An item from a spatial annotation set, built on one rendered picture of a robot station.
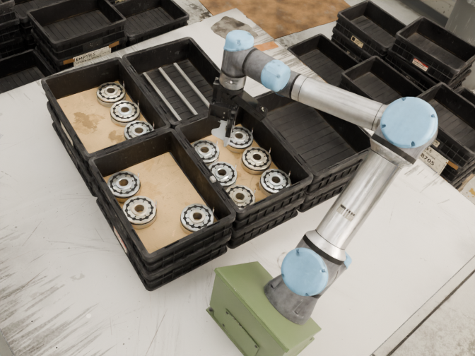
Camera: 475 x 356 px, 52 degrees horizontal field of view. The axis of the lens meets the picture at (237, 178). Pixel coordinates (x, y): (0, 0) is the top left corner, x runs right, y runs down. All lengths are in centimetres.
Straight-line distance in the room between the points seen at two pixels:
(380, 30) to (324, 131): 157
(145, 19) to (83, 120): 134
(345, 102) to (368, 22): 208
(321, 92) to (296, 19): 259
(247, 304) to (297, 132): 79
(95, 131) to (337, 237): 96
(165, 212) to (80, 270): 32
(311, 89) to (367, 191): 35
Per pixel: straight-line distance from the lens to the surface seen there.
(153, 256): 137
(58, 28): 281
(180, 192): 161
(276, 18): 388
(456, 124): 273
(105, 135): 177
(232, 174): 163
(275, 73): 127
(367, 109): 133
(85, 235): 169
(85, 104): 188
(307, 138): 184
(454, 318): 267
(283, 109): 192
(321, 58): 316
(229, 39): 132
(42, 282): 163
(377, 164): 117
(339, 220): 118
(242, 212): 146
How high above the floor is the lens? 213
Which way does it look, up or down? 52 degrees down
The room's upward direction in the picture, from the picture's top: 12 degrees clockwise
